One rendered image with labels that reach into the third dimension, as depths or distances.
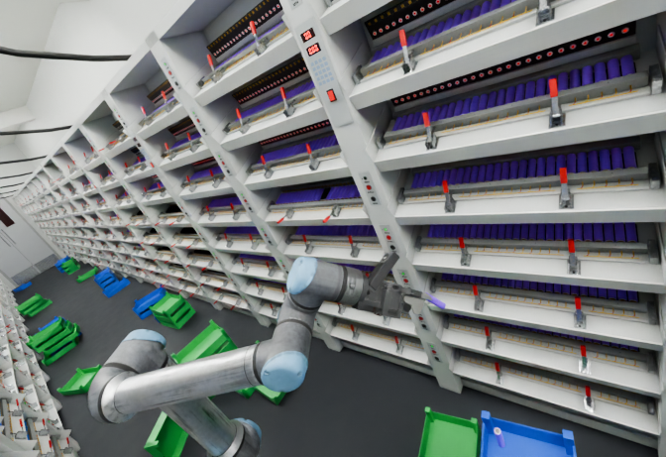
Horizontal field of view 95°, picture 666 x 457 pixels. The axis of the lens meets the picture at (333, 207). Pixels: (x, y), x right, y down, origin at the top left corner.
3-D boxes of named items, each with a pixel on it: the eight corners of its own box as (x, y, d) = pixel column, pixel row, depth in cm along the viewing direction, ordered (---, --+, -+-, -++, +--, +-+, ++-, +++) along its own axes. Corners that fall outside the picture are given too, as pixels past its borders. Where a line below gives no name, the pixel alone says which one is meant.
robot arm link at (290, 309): (269, 340, 75) (283, 307, 70) (279, 304, 86) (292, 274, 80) (304, 352, 77) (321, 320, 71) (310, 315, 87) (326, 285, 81)
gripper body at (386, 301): (388, 314, 82) (347, 305, 79) (393, 283, 84) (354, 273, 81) (403, 319, 75) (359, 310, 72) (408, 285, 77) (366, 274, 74)
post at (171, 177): (268, 327, 228) (104, 87, 158) (260, 324, 234) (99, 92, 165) (284, 306, 241) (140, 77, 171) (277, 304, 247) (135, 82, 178)
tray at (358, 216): (376, 225, 108) (362, 209, 102) (270, 226, 148) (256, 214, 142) (391, 181, 117) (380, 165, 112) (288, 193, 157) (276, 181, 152)
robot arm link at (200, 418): (224, 491, 117) (83, 373, 86) (240, 439, 132) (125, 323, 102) (258, 487, 113) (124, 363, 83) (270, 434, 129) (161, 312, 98)
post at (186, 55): (340, 352, 182) (153, 30, 112) (328, 348, 188) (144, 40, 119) (356, 325, 194) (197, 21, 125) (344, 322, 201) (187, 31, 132)
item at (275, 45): (303, 50, 85) (271, 0, 77) (201, 107, 125) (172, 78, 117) (330, 13, 95) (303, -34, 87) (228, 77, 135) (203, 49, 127)
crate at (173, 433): (166, 468, 161) (179, 465, 160) (143, 448, 154) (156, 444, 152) (191, 410, 188) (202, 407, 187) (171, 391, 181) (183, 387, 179)
